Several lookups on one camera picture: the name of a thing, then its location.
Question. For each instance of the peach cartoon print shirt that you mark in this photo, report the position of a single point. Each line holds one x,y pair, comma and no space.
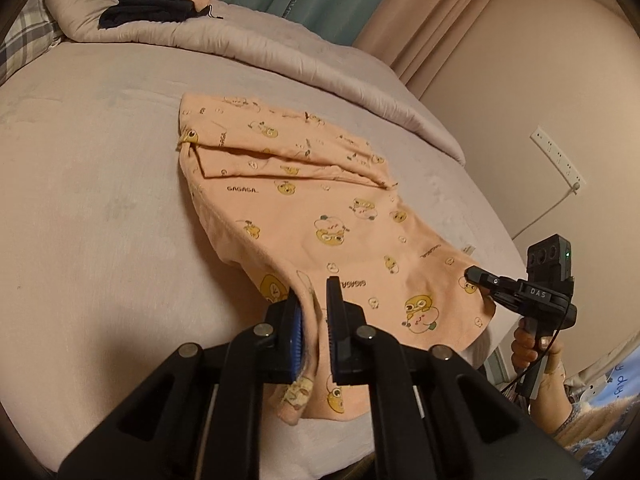
350,200

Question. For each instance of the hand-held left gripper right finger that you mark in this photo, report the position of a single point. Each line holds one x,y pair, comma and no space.
334,330

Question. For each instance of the person's right hand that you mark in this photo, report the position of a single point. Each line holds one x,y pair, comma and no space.
525,350

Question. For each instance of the plaid bedsheet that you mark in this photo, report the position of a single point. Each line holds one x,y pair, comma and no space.
25,35

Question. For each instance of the person's right forearm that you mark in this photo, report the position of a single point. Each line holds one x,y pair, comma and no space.
550,405

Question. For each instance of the pink curtain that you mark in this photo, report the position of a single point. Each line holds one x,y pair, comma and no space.
440,20

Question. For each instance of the dark navy garment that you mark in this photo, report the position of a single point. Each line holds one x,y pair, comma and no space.
145,7

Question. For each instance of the white wall power strip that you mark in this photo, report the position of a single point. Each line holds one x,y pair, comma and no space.
557,157

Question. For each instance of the grey duvet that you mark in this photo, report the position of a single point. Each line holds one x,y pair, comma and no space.
250,45

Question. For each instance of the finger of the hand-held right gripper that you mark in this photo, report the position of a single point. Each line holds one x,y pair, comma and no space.
482,276
505,300

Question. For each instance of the blue printed blanket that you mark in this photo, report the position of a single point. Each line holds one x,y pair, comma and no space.
605,410

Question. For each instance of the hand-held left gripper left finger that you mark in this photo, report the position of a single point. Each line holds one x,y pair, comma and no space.
295,335

